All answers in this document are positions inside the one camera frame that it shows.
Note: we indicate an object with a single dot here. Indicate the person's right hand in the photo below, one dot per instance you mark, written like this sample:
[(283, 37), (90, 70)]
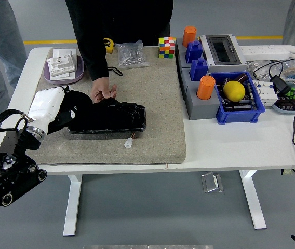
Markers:
[(100, 86)]

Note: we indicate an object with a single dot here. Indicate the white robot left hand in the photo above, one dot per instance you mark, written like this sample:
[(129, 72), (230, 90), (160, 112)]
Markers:
[(46, 106)]

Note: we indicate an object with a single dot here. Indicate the black rag with red tag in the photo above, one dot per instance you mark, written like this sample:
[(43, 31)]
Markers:
[(85, 103)]

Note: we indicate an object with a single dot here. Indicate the glossy black panel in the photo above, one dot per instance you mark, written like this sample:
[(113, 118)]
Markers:
[(134, 119)]

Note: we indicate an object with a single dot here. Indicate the person's right forearm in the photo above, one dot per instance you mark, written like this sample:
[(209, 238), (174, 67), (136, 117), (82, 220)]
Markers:
[(94, 62)]

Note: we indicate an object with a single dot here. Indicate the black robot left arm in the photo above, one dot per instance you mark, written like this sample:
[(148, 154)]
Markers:
[(10, 189)]

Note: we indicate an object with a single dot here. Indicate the purple tray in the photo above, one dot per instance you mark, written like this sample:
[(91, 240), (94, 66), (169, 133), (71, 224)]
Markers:
[(78, 75)]

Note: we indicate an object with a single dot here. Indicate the yellow tape measure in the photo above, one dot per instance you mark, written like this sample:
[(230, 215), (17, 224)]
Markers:
[(109, 44)]

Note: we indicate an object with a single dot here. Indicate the white ribbed socket module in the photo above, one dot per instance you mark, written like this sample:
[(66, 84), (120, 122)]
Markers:
[(60, 64)]

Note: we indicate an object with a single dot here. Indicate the clear bag of screws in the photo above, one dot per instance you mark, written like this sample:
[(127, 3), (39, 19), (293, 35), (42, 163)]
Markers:
[(133, 55)]

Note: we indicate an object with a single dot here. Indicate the grey-brown mat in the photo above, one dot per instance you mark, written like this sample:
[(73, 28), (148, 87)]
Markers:
[(150, 103)]

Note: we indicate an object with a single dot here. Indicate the white table leg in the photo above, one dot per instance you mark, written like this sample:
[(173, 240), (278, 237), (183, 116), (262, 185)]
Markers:
[(72, 205), (252, 199)]

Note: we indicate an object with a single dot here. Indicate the person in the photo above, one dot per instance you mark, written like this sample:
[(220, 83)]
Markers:
[(126, 20)]

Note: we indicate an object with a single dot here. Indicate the colourful puzzle cube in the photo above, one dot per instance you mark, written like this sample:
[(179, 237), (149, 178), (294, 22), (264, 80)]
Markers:
[(167, 48)]

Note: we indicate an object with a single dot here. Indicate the grey peg base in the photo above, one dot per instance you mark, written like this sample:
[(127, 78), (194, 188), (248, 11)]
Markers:
[(202, 110), (180, 61)]

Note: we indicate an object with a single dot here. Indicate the blue block with knob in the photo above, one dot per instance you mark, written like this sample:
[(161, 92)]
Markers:
[(199, 70), (194, 52)]

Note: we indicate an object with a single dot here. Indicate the orange cylinder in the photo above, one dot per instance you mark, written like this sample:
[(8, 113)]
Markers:
[(189, 35), (206, 88)]

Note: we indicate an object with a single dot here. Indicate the metal floor plate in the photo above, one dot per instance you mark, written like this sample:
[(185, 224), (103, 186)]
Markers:
[(212, 182)]

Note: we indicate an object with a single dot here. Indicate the light blue dish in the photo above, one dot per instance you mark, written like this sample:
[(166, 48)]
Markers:
[(285, 111)]

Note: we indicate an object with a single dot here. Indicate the yellow lemon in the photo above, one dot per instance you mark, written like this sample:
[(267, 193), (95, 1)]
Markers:
[(234, 90)]

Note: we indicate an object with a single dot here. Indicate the dark relay blocks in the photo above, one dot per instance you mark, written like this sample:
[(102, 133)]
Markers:
[(287, 105)]

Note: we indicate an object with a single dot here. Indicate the blue plastic bin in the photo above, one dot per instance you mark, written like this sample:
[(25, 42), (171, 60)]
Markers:
[(238, 116)]

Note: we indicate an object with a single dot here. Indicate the brown capacitor cylinder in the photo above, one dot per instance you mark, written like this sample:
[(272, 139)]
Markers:
[(241, 77)]

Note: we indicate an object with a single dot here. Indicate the dark circuit board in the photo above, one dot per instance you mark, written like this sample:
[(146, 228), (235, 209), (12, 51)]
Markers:
[(241, 107)]

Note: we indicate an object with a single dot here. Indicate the white circuit breaker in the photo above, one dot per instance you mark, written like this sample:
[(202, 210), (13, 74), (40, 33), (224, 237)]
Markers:
[(267, 97)]

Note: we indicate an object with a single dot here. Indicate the black power adapter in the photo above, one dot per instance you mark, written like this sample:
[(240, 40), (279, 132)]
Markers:
[(280, 85)]

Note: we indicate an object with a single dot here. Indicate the clear bag of rings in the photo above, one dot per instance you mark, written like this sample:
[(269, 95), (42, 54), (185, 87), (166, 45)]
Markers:
[(256, 66)]

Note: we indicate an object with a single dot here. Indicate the white power strip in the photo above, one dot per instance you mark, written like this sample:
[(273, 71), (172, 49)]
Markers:
[(264, 53)]

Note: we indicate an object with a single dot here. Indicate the clear bag of blue parts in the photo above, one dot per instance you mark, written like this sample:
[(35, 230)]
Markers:
[(291, 71)]

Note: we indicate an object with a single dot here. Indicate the white switch plate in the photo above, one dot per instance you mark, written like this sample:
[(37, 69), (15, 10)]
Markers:
[(64, 52), (69, 75)]

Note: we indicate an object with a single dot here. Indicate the grey electrical enclosure box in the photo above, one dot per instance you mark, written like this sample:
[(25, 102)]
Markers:
[(222, 52)]

